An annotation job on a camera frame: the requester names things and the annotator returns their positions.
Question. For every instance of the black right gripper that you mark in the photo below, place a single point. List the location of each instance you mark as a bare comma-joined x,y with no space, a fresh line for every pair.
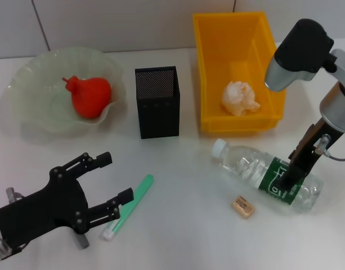
307,154

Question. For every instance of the white paper ball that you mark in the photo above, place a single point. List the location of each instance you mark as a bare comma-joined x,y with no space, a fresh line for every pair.
237,97

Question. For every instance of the beige eraser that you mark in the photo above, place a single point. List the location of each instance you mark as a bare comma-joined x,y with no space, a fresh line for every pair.
243,207

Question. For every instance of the grey marker pen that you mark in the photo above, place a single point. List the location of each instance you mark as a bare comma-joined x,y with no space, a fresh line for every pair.
82,242

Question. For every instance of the pale green glass fruit plate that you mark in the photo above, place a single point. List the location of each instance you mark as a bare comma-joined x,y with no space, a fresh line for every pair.
34,84

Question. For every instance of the red-orange soft toy orange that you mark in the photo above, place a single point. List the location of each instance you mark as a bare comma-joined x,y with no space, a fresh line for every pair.
89,97

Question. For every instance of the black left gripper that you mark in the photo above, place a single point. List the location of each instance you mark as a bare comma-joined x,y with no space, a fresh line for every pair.
48,208

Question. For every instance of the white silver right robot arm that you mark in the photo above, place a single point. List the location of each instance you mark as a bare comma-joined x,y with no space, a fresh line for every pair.
301,50

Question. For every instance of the yellow plastic bin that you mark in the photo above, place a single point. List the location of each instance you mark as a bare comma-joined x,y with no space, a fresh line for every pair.
217,56

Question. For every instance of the green and white pen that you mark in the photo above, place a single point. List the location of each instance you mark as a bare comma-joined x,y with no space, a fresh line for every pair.
141,188

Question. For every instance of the clear bottle with green label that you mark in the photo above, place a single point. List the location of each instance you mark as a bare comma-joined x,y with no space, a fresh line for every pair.
245,166

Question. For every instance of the black mesh pen holder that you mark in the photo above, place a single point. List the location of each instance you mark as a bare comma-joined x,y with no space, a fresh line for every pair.
158,118

